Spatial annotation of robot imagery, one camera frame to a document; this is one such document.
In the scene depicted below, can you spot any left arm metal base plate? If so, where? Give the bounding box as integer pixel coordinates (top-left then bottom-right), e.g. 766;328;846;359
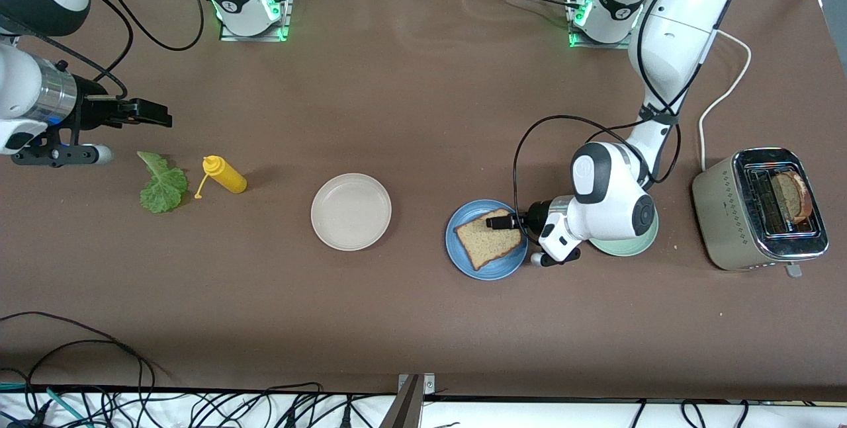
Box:
568;0;639;50

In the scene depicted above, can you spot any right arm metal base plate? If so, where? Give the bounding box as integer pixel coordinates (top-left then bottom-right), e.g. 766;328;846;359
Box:
219;0;295;42

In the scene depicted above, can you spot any black floor cable loop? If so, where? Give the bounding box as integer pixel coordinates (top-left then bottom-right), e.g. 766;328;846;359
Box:
0;312;157;409
25;339;145;415

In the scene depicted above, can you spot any green lettuce leaf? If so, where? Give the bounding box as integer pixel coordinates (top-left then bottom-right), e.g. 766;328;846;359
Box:
137;151;188;214

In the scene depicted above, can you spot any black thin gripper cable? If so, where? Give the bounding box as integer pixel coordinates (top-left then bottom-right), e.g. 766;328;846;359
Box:
86;0;135;79

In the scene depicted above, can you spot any black looping arm cable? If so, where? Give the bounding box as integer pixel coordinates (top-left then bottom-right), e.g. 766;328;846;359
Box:
83;0;204;52

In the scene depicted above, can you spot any yellow squeeze sauce bottle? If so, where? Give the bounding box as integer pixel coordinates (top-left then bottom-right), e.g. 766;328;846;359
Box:
194;155;248;200

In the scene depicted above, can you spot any teal cable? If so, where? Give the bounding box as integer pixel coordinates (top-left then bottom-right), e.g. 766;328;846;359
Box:
0;382;88;428

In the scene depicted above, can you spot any metal table edge bracket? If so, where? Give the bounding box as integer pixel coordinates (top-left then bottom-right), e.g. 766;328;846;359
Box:
380;373;437;428

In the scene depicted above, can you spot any brown bread slice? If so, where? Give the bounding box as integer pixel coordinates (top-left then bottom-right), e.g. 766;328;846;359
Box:
771;172;813;224
454;211;523;271

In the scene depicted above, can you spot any white toaster power cable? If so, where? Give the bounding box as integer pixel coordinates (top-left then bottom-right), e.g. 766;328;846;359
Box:
699;30;753;172

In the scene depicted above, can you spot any black cable bundle strand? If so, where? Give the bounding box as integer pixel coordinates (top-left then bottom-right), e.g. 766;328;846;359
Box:
192;383;325;428

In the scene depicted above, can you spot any beige and chrome toaster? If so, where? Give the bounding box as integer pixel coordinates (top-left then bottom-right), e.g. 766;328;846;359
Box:
692;148;830;278

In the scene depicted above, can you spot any green round plate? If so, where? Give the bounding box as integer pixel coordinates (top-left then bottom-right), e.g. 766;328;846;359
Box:
588;210;660;257

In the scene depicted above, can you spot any beige round plate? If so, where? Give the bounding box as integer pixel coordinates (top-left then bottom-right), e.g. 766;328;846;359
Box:
310;173;392;251

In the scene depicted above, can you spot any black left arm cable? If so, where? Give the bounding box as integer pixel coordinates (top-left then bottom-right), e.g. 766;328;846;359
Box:
513;0;805;245

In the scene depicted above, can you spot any blue round plate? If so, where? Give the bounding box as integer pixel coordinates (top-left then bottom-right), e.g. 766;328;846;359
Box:
445;200;530;281

